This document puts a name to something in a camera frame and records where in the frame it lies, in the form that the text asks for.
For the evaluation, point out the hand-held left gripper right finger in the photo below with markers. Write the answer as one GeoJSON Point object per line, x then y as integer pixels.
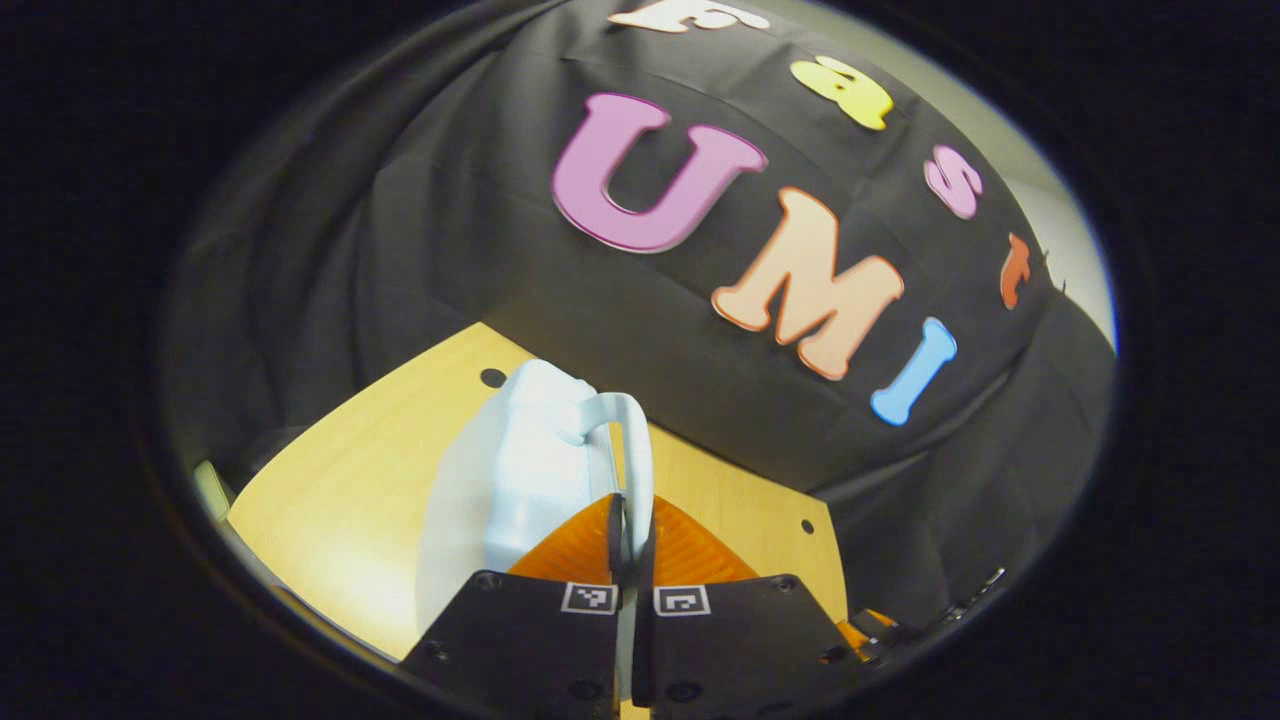
{"type": "Point", "coordinates": [646, 560]}

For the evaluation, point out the black backdrop cloth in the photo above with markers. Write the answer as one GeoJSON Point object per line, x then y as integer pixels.
{"type": "Point", "coordinates": [500, 230]}

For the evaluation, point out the light blue suitcase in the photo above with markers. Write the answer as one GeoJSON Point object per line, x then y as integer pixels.
{"type": "Point", "coordinates": [530, 460]}

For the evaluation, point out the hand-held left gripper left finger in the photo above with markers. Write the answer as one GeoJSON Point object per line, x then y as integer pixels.
{"type": "Point", "coordinates": [615, 545]}

